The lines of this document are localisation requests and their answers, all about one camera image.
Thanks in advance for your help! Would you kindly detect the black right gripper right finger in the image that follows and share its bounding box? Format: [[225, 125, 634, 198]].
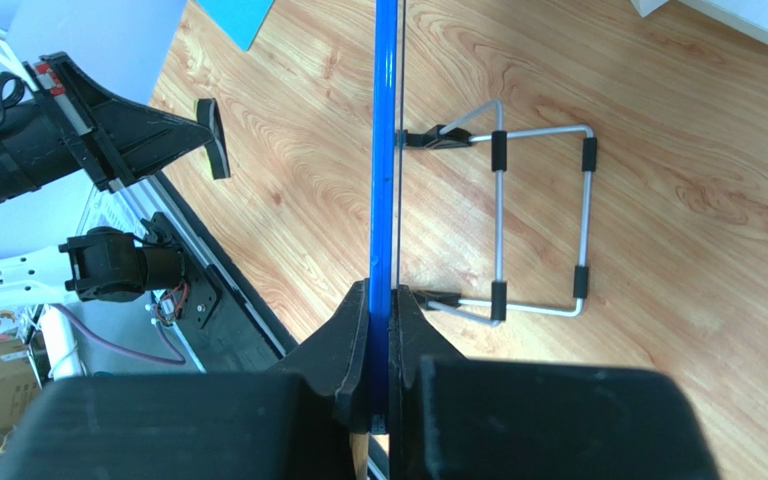
[[390, 285, 464, 426]]

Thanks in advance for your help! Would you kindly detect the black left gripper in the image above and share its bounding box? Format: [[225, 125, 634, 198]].
[[0, 53, 230, 204]]

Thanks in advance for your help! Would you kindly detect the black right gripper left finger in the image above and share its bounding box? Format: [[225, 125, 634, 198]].
[[269, 279, 371, 430]]

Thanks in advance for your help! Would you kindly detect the blue framed whiteboard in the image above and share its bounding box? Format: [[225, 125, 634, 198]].
[[367, 0, 600, 437]]

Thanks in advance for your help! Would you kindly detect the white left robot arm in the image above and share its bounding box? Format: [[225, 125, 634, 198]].
[[0, 52, 229, 307]]

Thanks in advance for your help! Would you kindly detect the teal mat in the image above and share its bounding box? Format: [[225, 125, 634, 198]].
[[197, 0, 274, 51]]

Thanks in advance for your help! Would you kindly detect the white two-tier shelf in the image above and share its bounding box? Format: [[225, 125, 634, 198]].
[[630, 0, 768, 67]]

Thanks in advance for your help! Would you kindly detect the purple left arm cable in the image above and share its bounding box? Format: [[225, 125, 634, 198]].
[[54, 303, 189, 367]]

